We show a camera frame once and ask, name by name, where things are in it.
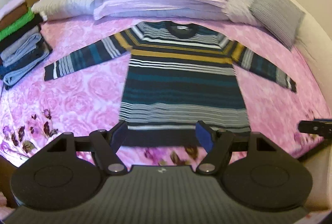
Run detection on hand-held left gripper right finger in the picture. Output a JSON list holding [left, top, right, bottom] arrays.
[[195, 120, 279, 176]]

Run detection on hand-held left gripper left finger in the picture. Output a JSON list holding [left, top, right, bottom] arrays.
[[47, 120, 129, 176]]

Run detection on striped knit sweater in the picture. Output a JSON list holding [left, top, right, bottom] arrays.
[[44, 21, 297, 148]]

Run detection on pink floral bedsheet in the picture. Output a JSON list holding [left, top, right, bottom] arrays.
[[0, 16, 332, 170]]

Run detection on white quilted headboard cushion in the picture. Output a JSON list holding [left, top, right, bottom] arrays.
[[268, 0, 332, 121]]

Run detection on grey woven pillow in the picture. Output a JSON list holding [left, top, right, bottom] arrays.
[[249, 0, 306, 51]]

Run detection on stack of folded clothes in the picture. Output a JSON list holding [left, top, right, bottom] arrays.
[[0, 0, 54, 91]]

